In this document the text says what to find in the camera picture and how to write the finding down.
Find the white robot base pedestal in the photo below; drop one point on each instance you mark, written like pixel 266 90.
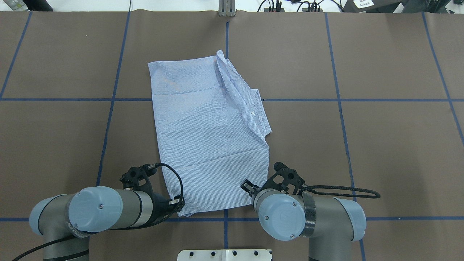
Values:
pixel 226 255

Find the light blue striped shirt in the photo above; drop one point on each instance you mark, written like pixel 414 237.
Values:
pixel 211 128

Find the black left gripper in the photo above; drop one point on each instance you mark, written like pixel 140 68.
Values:
pixel 160 203

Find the grey aluminium frame post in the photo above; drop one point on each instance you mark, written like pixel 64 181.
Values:
pixel 226 8

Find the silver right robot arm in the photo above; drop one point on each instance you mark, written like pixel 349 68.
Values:
pixel 288 208

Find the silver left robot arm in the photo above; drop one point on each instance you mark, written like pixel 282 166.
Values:
pixel 67 221

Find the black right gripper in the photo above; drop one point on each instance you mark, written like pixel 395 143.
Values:
pixel 248 186

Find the black labelled box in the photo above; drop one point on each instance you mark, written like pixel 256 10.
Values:
pixel 371 6

